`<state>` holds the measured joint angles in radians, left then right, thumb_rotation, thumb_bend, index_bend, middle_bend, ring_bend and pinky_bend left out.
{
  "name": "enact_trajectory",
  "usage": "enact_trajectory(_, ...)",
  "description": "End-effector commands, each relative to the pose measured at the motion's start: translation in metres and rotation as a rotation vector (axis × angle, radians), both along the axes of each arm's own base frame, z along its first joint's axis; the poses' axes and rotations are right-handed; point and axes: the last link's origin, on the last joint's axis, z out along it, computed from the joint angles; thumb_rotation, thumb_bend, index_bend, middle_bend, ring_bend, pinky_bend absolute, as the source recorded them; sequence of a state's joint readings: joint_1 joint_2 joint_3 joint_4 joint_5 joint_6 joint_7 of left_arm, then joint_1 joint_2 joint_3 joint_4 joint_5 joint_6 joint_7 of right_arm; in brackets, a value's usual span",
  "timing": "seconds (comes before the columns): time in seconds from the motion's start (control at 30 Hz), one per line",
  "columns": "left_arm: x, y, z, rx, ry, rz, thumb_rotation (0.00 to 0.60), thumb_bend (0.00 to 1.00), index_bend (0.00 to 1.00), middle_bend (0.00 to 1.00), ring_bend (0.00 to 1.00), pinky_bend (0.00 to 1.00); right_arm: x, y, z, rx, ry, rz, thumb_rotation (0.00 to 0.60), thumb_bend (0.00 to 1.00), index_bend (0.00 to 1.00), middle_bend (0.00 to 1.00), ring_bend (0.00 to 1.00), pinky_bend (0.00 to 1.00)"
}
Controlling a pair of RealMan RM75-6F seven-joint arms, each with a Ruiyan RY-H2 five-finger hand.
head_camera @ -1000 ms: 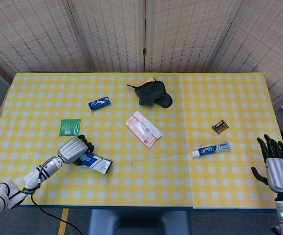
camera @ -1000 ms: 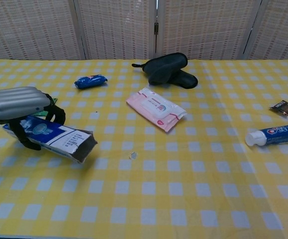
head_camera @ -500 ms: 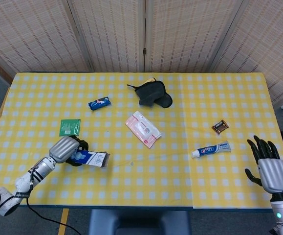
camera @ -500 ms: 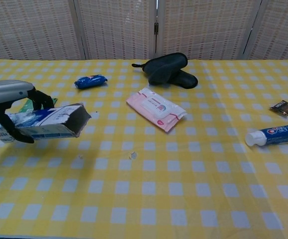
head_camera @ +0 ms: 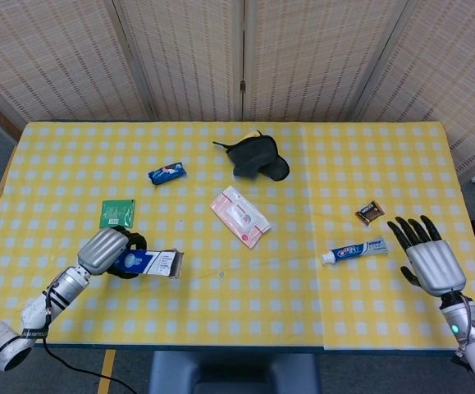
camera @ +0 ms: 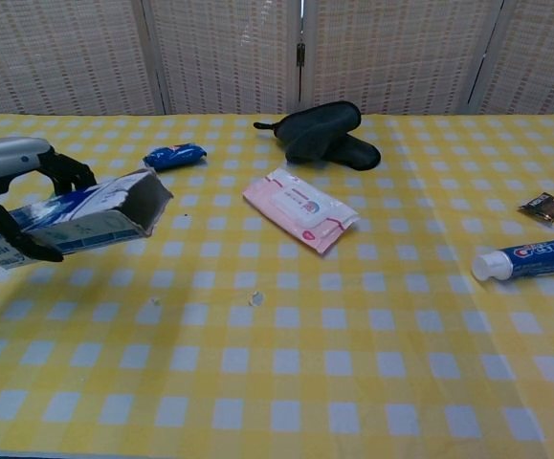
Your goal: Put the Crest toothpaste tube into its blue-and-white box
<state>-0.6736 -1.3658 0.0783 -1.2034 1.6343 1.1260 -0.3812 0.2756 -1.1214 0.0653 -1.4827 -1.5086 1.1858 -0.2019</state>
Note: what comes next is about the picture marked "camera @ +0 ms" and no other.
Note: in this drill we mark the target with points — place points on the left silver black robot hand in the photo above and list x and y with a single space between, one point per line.
4 158

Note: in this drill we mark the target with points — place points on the blue white toothpaste box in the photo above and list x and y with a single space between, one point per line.
90 225

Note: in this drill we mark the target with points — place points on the blue white toothpaste tube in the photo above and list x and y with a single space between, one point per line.
535 255

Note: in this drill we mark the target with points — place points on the woven folding screen panel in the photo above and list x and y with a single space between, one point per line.
224 52
56 52
401 52
539 52

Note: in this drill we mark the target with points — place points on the blue snack packet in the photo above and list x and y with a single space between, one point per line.
173 157

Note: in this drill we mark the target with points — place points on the pink wet wipes pack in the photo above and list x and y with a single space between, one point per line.
300 210

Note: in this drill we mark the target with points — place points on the metal screen hinge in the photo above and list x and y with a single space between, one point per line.
300 53

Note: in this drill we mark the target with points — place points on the black zip pouch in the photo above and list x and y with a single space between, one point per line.
319 136

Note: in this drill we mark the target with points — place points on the yellow white checked tablecloth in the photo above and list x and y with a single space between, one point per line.
305 382

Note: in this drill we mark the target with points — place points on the brown snack packet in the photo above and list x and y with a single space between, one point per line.
547 208

